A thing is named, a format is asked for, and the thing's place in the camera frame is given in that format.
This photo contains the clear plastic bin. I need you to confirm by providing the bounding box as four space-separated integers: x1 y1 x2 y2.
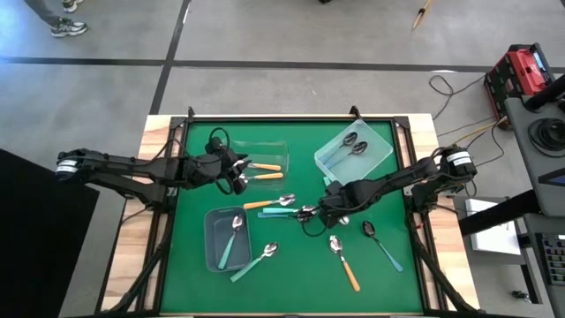
214 139 291 192

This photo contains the green table mat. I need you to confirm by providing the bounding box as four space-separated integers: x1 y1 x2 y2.
161 119 424 314

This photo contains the black keypad with blue keys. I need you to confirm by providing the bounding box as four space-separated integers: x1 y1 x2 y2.
539 232 565 286

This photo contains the grey side desk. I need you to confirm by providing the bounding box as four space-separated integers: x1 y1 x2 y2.
504 95 565 217

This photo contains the yellow floor cable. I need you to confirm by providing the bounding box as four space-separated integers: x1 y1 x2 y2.
441 117 509 154

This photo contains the coiled black cable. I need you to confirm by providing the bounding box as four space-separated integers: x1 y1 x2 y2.
528 117 565 159

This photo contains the black aluminium table frame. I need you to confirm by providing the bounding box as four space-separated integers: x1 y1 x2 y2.
94 105 480 318

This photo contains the orange-handled steel spoon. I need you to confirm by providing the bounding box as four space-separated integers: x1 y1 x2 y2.
329 233 362 292
243 193 297 210
233 161 283 172
237 171 284 183

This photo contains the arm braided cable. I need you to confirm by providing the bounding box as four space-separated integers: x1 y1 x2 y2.
301 218 328 238
207 126 235 195

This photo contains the grey-blue plastic bin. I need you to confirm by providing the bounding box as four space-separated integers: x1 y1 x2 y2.
202 205 253 273

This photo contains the red and black tool case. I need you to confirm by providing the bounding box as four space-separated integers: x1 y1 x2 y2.
483 42 556 130

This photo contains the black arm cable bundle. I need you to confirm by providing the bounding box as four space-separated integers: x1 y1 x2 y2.
403 211 476 314
105 207 177 314

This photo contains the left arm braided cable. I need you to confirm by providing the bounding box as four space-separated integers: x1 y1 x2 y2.
207 126 235 195

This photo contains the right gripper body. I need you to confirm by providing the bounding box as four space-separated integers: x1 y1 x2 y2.
318 180 370 229

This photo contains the black panel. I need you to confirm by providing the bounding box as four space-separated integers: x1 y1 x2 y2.
0 148 101 318

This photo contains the white box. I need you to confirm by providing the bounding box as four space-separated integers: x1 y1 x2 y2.
465 199 523 256

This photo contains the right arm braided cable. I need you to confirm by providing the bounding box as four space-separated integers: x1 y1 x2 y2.
301 218 328 238

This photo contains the frosted translucent plastic bin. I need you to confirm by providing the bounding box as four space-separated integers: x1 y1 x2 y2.
313 118 395 186

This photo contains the wooden-handled stick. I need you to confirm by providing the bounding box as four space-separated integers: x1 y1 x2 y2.
411 0 432 31

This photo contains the black floor cable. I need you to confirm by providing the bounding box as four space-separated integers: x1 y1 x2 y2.
428 73 507 171

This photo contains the black desk support beam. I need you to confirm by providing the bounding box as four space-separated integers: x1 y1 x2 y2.
458 189 546 236

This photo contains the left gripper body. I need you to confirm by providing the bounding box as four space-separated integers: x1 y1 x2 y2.
183 136 247 195

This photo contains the person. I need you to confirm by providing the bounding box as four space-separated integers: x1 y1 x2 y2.
24 0 88 39

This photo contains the black cylindrical pole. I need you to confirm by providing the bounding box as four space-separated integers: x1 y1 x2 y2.
524 73 565 111

